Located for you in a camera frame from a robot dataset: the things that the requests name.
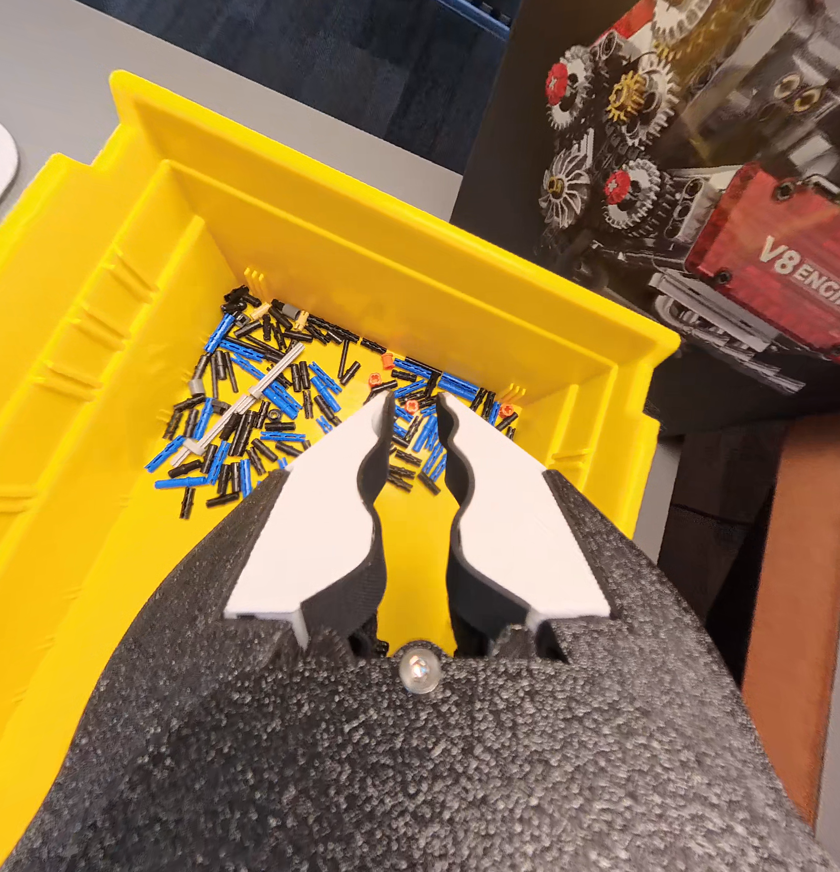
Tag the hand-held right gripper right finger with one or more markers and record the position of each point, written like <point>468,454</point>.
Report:
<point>529,545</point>

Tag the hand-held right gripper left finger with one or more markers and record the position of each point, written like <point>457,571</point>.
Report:
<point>311,545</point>

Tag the yellow plastic bin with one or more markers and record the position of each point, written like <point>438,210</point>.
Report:
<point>93,409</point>

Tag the grey desk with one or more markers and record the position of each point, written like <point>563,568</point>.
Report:
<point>66,55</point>

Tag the long grey axle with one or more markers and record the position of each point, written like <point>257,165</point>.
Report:
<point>243,402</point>

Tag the scatter of blue black pins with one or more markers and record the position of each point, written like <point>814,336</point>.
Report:
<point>257,395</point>

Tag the wooden side table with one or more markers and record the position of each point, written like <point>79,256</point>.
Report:
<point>802,613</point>

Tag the black toy set box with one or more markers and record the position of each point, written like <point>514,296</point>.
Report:
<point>665,177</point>

